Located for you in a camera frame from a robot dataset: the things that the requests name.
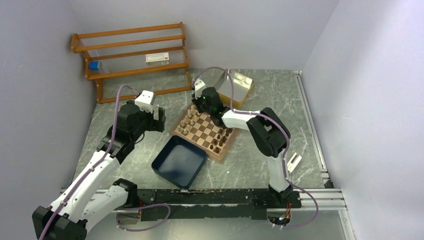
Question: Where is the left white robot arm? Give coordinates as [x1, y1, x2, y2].
[32, 100, 166, 240]

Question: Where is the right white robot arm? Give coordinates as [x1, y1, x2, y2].
[192, 86, 293, 207]

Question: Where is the dark chess pieces group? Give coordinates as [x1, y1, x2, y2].
[208, 128, 233, 155]

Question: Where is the wooden chess board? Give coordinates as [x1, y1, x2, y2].
[169, 103, 241, 162]

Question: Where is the gold metal tin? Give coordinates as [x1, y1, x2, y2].
[214, 69, 255, 109]

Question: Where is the blue square tray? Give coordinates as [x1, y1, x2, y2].
[151, 135, 207, 190]

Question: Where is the wooden shelf rack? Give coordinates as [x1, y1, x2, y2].
[70, 22, 191, 104]

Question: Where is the white red box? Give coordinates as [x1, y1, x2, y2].
[145, 52, 170, 66]

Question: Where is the blue capped container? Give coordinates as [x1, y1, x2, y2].
[88, 61, 101, 71]

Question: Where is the small white plastic part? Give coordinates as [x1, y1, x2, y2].
[287, 152, 302, 173]

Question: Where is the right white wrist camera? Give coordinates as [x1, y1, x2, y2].
[194, 79, 206, 99]

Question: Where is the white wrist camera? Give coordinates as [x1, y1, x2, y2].
[194, 79, 206, 99]
[134, 90, 156, 114]

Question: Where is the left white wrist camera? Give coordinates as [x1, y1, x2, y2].
[134, 90, 156, 114]

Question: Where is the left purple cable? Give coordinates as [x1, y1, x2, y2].
[38, 84, 171, 240]

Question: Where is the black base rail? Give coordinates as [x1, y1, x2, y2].
[117, 188, 302, 221]

